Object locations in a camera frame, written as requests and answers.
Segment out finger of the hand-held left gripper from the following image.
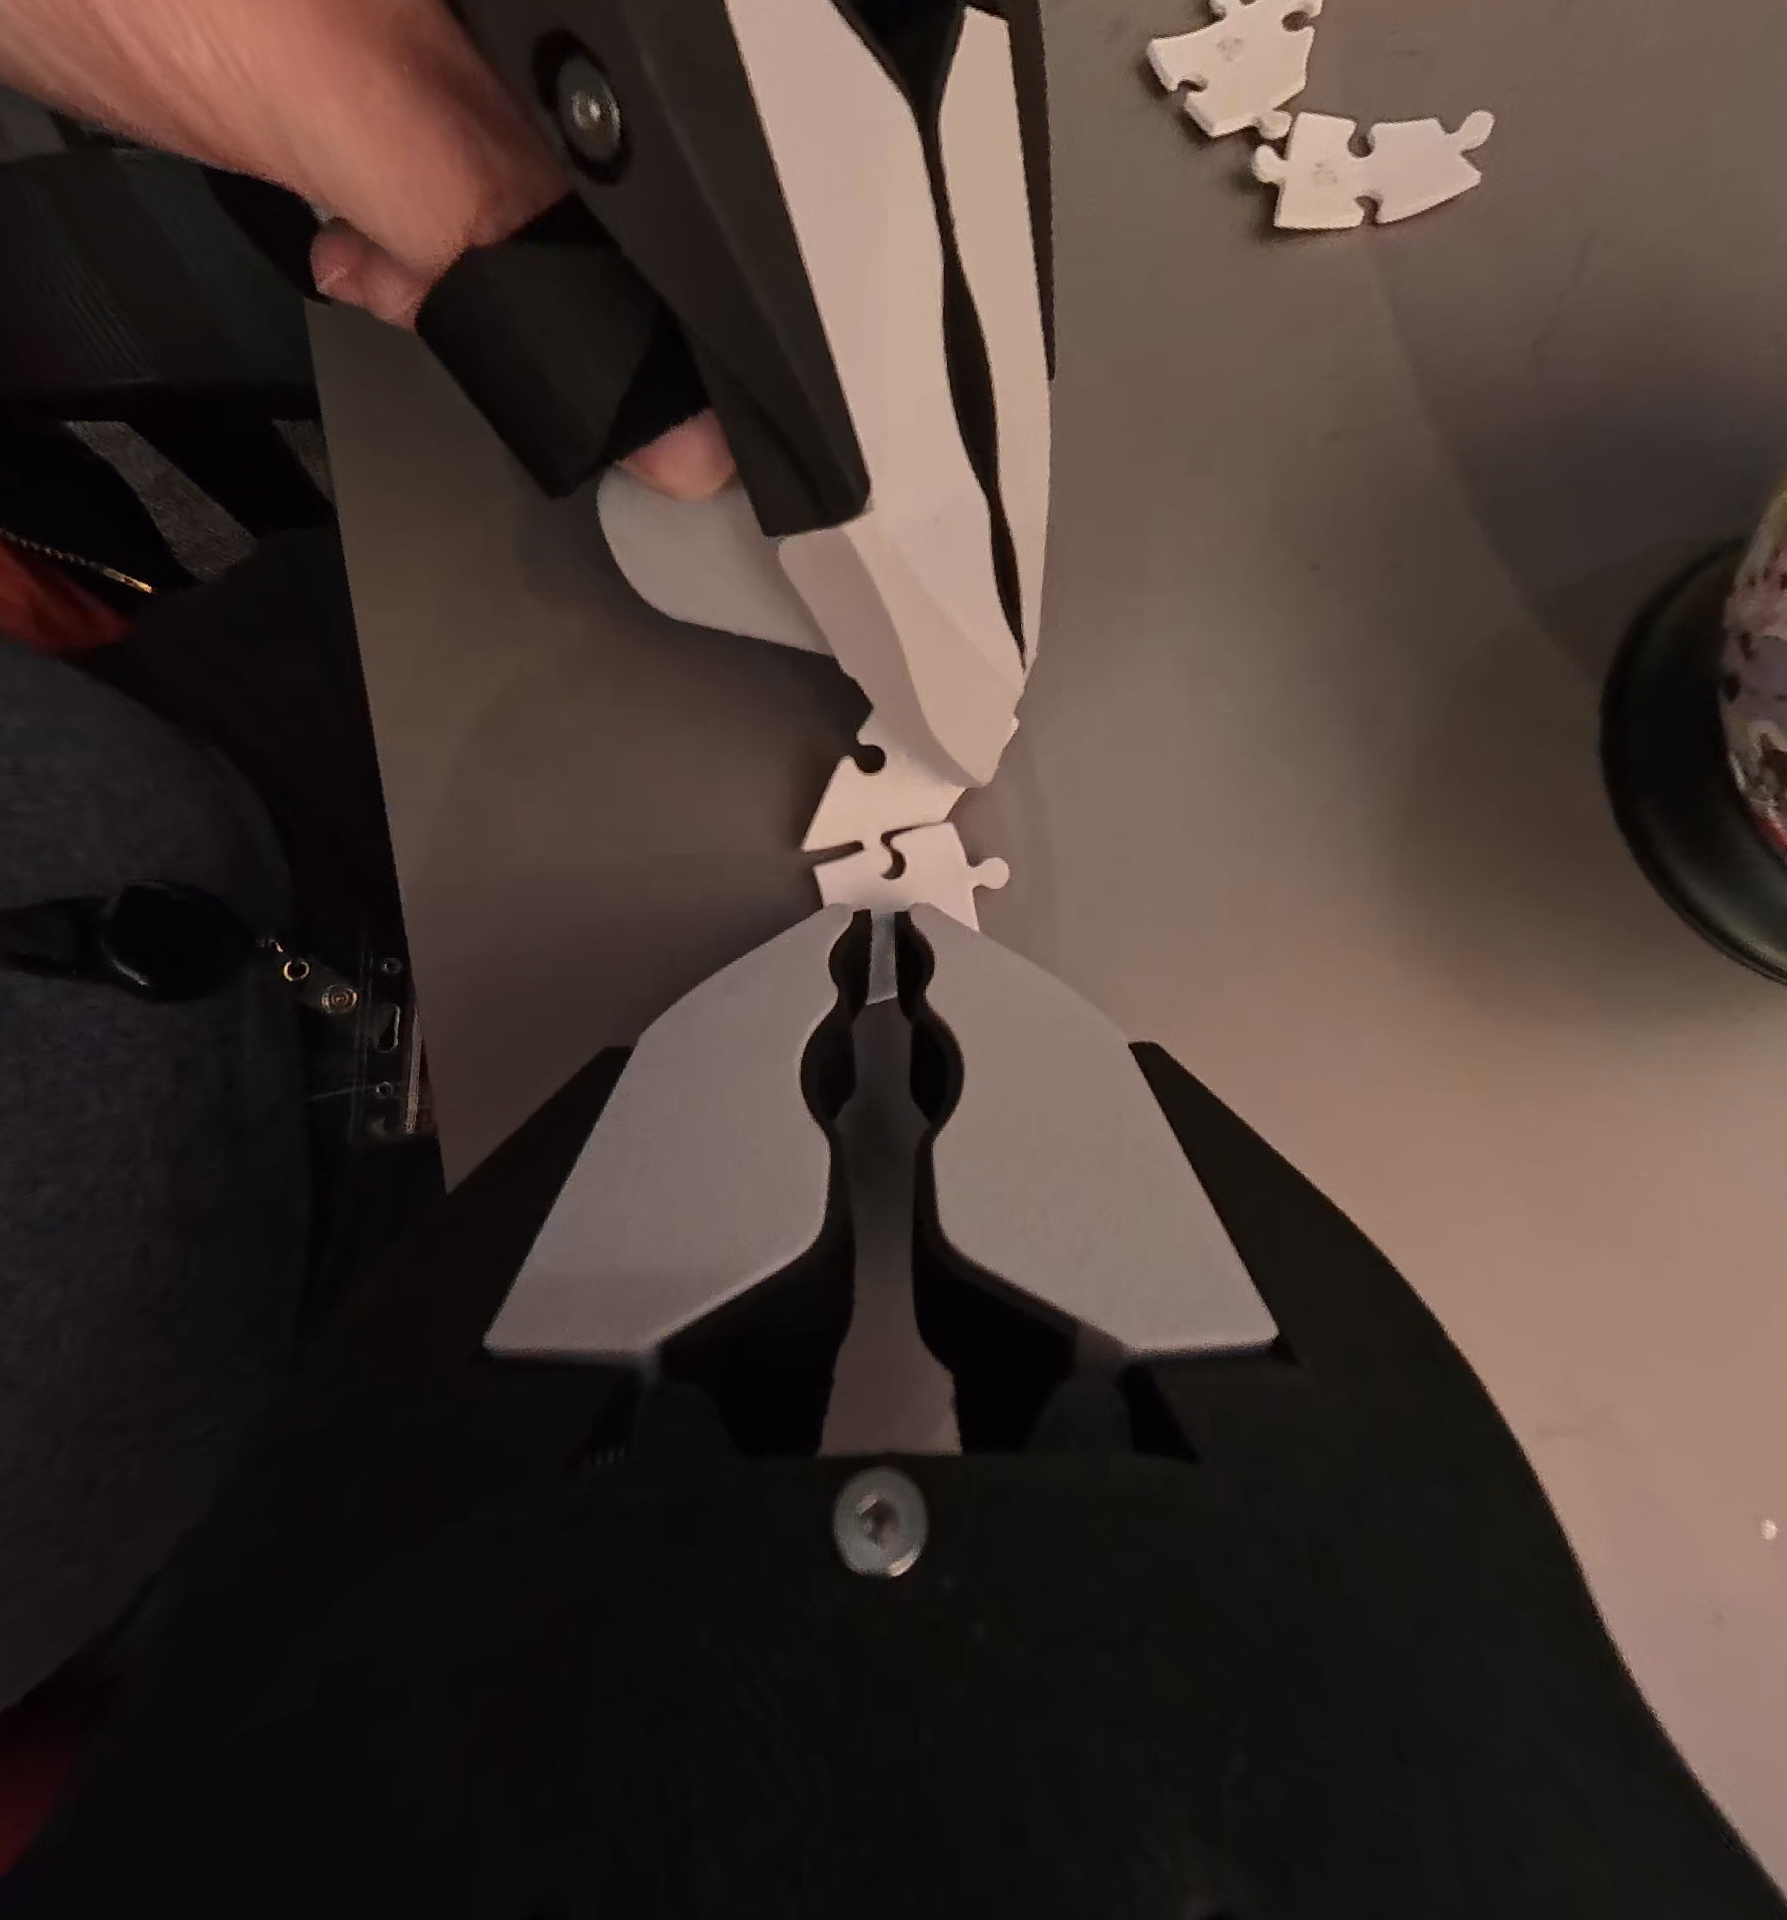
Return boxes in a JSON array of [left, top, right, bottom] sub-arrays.
[[944, 0, 1056, 679], [725, 0, 1022, 788]]

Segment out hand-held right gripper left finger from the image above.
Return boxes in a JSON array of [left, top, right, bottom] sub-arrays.
[[484, 907, 861, 1370]]

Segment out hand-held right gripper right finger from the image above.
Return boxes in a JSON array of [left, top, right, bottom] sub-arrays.
[[898, 914, 1282, 1363]]

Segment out white puzzle piece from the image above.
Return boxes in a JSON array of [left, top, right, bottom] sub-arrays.
[[1146, 0, 1323, 148], [803, 730, 972, 871], [808, 828, 1013, 1003]]

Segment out joined white puzzle pieces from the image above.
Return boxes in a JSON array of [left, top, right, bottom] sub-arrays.
[[1252, 109, 1499, 238]]

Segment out black puzzle ball stand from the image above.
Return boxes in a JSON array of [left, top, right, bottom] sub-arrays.
[[1597, 536, 1787, 1003]]

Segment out person's left hand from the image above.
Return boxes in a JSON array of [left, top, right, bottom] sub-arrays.
[[0, 0, 737, 505]]

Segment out black badge reel lanyard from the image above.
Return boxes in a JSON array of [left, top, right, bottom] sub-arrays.
[[0, 882, 417, 1057]]

